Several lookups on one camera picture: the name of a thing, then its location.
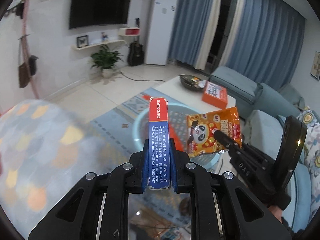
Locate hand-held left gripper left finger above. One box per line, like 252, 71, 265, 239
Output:
29, 139, 150, 240

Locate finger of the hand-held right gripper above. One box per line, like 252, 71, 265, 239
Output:
214, 130, 274, 201
241, 142, 277, 174

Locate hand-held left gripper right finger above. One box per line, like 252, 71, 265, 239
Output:
170, 138, 292, 240

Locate red and blue card box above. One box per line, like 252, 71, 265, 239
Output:
147, 97, 173, 190

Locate orange panda snack packet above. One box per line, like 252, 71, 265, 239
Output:
185, 106, 244, 158

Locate light blue plastic basket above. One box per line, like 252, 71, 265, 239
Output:
132, 102, 227, 173

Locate person's right forearm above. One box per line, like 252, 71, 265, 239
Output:
268, 204, 302, 233

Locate dark shoulder bag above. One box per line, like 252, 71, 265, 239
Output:
28, 55, 39, 76

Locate person's right hand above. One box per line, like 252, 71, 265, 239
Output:
264, 187, 292, 211

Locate floral cushion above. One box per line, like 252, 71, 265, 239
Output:
296, 106, 320, 167

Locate light blue sofa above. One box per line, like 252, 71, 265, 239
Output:
209, 66, 320, 233

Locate orange cardboard box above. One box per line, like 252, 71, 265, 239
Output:
201, 80, 229, 110

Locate white coffee table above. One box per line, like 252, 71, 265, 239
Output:
152, 74, 237, 113

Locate dark bowl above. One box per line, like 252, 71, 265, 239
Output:
179, 73, 207, 91

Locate blue curtain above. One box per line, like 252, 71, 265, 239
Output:
224, 0, 307, 86
170, 0, 222, 70

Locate black guitar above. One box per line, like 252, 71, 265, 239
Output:
127, 41, 145, 67

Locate green potted plant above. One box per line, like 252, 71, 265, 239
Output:
88, 45, 124, 78

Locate red and white shelf box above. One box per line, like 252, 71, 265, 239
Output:
118, 27, 141, 37

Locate white refrigerator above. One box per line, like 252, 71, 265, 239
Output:
145, 0, 179, 66

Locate brown handbag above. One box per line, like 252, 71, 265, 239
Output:
18, 62, 31, 89

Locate black flat television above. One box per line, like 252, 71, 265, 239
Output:
68, 0, 132, 30

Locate pink coat rack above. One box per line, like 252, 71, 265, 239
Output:
18, 0, 41, 101

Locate black cap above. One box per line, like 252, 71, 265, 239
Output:
13, 2, 25, 18

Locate framed wall picture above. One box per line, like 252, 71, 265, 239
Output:
310, 51, 320, 81

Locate floor power cable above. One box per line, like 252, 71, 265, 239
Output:
119, 71, 166, 82

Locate white low wall shelf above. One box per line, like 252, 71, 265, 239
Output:
71, 39, 126, 52

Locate butterfly picture frame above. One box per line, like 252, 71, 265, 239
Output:
76, 35, 89, 49

